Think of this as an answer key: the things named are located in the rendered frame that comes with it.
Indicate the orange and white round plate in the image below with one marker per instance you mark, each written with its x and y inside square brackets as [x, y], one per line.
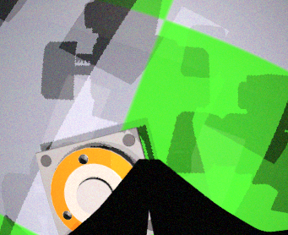
[103, 163]

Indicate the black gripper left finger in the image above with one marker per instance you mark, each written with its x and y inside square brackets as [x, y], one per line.
[126, 210]

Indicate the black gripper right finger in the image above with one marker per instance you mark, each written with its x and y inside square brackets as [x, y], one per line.
[178, 208]

